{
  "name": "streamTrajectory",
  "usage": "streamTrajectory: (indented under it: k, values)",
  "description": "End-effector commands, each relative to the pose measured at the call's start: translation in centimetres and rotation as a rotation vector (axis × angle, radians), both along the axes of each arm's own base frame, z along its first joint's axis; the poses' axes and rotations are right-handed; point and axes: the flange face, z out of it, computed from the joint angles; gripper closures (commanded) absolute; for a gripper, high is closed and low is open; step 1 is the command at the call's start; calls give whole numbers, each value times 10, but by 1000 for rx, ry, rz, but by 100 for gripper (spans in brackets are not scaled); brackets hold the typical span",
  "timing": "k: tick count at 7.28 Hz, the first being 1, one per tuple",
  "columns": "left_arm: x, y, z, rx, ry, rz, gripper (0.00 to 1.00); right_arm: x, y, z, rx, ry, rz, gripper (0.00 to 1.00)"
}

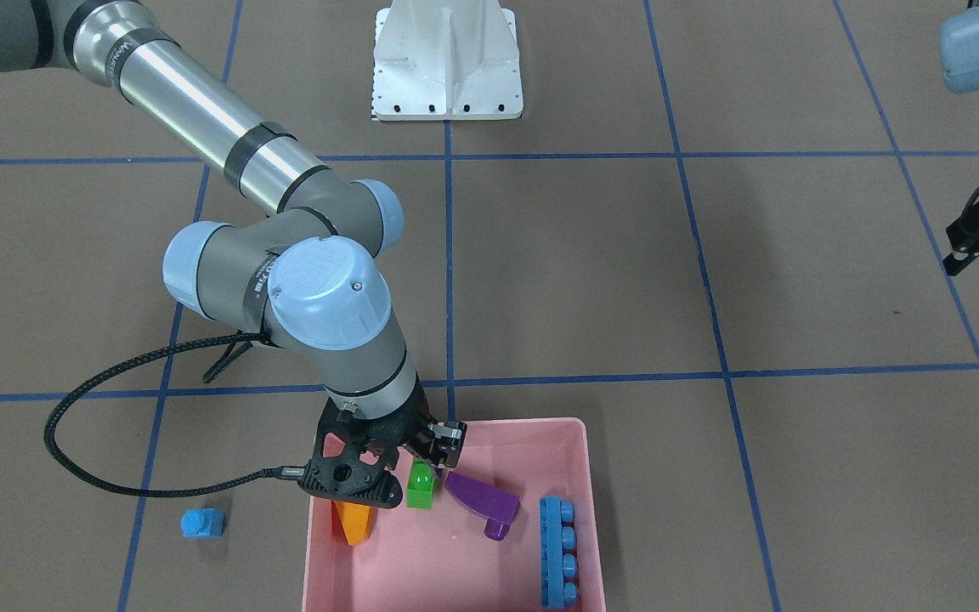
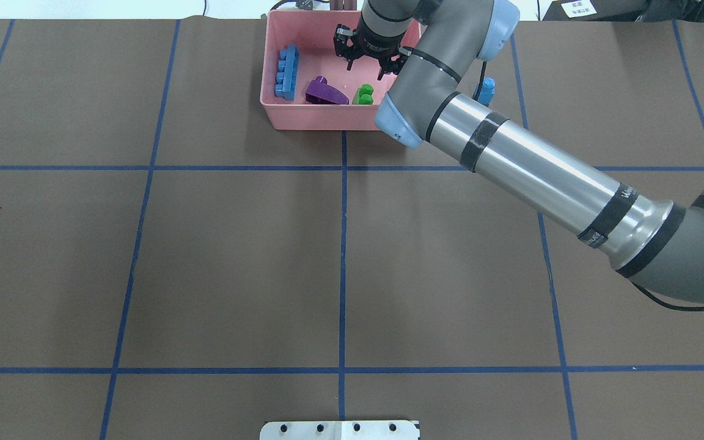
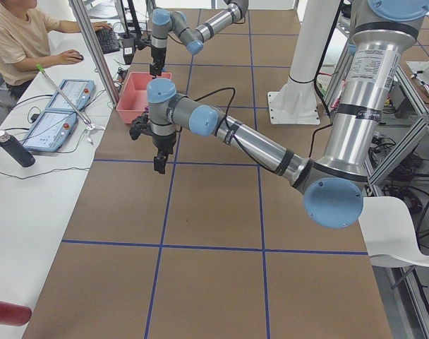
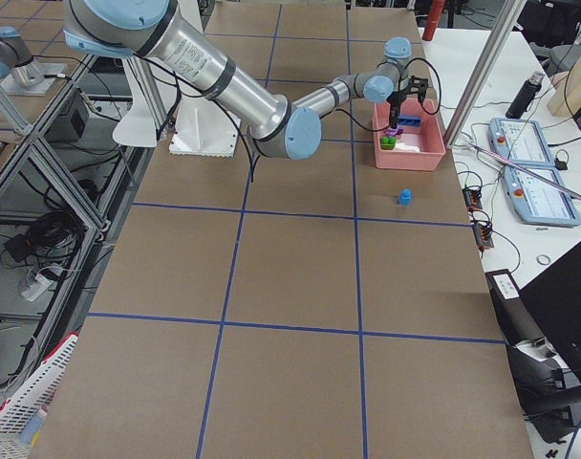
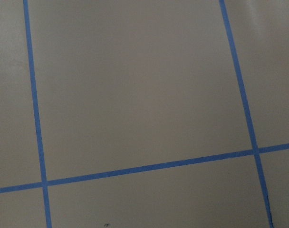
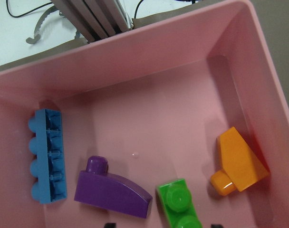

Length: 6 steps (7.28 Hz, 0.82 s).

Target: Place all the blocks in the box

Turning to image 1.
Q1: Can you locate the purple curved toy block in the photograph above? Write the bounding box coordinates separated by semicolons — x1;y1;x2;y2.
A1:
445;470;521;541

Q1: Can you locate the green toy block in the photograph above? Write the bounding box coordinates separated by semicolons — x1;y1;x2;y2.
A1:
405;458;438;510

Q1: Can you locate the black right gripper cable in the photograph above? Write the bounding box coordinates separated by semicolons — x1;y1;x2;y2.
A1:
43;333;308;497

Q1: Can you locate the long blue studded block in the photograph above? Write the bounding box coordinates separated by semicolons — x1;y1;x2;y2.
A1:
539;496;580;609

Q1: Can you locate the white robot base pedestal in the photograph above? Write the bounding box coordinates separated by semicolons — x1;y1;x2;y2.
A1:
371;1;524;122

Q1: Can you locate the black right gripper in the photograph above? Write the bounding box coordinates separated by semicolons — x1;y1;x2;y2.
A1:
302;399;467;510

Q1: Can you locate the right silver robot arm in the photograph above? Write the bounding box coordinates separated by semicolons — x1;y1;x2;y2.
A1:
0;1;467;508

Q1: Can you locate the small blue toy block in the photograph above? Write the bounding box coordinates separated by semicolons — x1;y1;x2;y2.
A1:
179;507;225;539

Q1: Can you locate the pink plastic box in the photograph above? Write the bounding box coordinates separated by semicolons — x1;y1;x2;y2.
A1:
302;417;607;611

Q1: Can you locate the orange toy block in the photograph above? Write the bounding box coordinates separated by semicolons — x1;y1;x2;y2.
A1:
331;501;376;547

